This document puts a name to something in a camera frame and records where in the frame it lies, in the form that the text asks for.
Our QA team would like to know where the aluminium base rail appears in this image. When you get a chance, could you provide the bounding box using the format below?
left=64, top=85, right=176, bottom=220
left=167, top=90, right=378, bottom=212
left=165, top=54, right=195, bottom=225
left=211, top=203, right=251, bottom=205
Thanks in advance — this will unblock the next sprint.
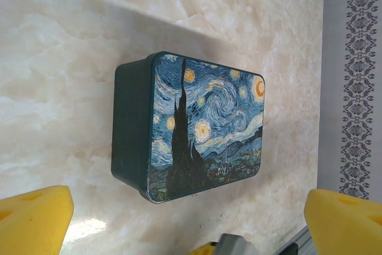
left=276, top=224, right=318, bottom=255

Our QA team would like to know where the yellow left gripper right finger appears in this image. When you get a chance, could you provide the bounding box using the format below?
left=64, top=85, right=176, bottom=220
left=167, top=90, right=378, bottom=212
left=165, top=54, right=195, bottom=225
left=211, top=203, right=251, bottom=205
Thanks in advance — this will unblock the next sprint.
left=303, top=189, right=382, bottom=255

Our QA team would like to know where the grey metal piece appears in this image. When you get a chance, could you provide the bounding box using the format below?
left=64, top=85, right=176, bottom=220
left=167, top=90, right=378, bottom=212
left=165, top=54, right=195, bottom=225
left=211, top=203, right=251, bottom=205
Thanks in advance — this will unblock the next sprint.
left=219, top=233, right=255, bottom=255

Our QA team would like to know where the black mounting plate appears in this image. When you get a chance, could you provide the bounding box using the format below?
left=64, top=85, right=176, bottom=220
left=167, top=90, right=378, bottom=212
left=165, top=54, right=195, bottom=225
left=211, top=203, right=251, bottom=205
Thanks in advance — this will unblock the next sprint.
left=285, top=242, right=300, bottom=255

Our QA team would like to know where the starry night tin box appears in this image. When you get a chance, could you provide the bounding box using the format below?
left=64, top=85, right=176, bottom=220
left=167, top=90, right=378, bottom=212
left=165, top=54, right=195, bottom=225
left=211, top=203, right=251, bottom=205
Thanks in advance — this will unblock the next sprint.
left=110, top=51, right=267, bottom=204

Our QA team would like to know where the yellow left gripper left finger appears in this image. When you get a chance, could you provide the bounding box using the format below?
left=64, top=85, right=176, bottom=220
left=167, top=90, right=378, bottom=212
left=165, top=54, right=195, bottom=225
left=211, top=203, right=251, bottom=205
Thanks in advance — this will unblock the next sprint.
left=0, top=185, right=75, bottom=255

